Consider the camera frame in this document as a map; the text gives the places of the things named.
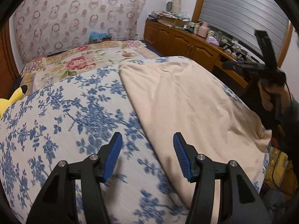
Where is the brown louvered wooden wardrobe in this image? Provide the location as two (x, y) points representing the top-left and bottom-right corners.
(0, 22), (20, 99)

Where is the pink circle patterned curtain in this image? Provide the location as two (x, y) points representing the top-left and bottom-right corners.
(13, 0), (146, 63)

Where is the person's right hand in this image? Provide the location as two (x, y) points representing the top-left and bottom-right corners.
(258, 81), (292, 114)

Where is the peach printed t-shirt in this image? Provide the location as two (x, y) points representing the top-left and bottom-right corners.
(118, 56), (273, 208)

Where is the grey window roller blind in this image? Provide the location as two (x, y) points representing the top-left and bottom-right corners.
(199, 0), (289, 55)

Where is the pink floral bed quilt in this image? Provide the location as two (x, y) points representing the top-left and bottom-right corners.
(20, 41), (161, 95)

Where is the purple tissue pack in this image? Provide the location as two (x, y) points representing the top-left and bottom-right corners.
(206, 36), (219, 46)

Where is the blue floral white blanket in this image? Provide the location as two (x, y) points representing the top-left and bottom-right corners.
(0, 56), (272, 224)

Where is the brown wooden sideboard cabinet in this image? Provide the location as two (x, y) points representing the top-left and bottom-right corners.
(143, 20), (248, 88)

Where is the pink bottle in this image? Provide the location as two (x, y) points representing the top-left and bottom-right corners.
(197, 22), (209, 38)

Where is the small round desk fan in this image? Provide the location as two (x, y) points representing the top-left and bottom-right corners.
(166, 1), (173, 13)

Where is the teal item on box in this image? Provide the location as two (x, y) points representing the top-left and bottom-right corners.
(89, 31), (112, 43)

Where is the yellow Pikachu plush toy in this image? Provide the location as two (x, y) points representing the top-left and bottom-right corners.
(0, 85), (28, 117)

